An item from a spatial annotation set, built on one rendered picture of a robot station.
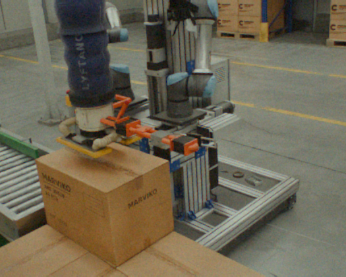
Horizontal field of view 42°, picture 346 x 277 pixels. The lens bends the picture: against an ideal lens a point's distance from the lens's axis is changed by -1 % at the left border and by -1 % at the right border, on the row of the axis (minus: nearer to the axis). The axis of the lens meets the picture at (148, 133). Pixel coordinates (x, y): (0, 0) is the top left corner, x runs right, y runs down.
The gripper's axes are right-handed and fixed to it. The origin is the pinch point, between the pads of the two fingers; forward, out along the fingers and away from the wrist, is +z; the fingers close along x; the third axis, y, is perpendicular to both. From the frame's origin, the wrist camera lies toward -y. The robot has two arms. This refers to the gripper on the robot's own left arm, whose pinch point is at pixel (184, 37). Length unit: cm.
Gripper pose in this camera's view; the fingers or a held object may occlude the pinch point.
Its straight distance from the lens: 216.5
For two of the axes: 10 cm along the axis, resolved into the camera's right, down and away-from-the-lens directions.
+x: 6.9, 2.1, -7.0
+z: 0.9, 9.3, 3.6
